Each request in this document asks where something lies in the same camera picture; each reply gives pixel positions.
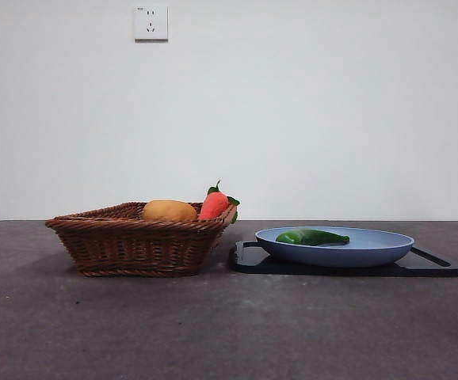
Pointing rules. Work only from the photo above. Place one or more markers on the green pepper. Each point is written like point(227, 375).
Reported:
point(308, 237)

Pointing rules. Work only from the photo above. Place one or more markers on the blue round plate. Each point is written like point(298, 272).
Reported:
point(332, 255)

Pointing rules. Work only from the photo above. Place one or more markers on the orange-red carrot with green leaves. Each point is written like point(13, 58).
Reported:
point(213, 206)

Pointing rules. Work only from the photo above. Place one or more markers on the yellow-brown potato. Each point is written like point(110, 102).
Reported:
point(169, 211)

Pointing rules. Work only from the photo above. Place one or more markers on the brown wicker basket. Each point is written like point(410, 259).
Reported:
point(134, 245)

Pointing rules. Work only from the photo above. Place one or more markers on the black rectangular tray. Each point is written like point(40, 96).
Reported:
point(443, 271)

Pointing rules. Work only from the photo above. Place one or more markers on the white wall power socket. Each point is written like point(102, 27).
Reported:
point(151, 23)

